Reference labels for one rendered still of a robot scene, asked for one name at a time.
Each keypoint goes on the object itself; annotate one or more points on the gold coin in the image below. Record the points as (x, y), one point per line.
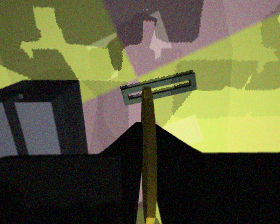
(149, 165)

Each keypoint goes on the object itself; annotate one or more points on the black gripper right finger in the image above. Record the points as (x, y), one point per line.
(188, 179)

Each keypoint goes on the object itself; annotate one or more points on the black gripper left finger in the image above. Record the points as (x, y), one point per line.
(107, 182)

